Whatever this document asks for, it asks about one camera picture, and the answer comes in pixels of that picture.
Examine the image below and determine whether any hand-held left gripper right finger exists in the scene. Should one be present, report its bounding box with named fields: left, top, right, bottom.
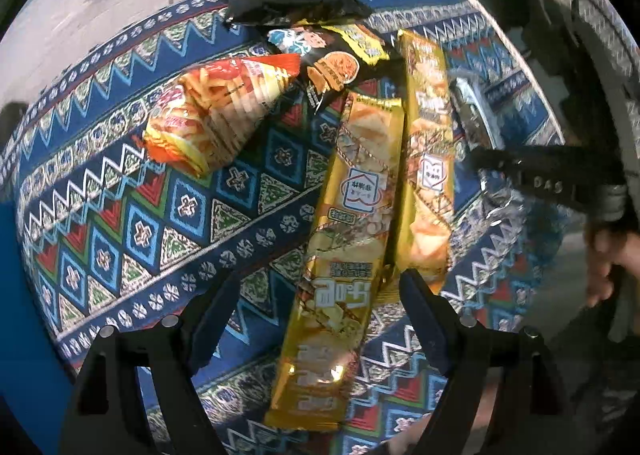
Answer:
left=397, top=267, right=568, bottom=455

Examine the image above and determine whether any person's right hand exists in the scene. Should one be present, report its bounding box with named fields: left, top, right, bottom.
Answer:
left=582, top=227, right=640, bottom=308

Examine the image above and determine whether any silver foil packet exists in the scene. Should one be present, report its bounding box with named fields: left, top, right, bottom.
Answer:
left=447, top=75, right=526, bottom=246

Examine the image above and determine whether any golden snack packet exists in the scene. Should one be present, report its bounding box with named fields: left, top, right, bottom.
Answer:
left=264, top=90, right=406, bottom=446
left=395, top=29, right=456, bottom=296

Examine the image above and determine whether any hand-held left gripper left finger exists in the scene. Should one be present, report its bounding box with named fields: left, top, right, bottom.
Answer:
left=60, top=267, right=243, bottom=455

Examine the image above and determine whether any black burger print snack bag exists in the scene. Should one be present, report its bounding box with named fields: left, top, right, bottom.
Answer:
left=267, top=22, right=406, bottom=108

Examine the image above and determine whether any red fries snack bag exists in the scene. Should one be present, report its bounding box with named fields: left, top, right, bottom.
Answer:
left=142, top=54, right=303, bottom=178

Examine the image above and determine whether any patterned blue tablecloth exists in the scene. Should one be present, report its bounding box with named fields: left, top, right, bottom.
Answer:
left=0, top=0, right=568, bottom=455

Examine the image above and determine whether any black cylindrical device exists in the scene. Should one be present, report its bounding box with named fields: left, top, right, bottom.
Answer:
left=0, top=102, right=28, bottom=136

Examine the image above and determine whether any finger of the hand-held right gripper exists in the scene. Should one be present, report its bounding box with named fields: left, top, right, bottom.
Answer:
left=467, top=145, right=628, bottom=223

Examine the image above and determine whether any blue cardboard box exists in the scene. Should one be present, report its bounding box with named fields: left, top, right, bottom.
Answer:
left=0, top=195, right=76, bottom=455

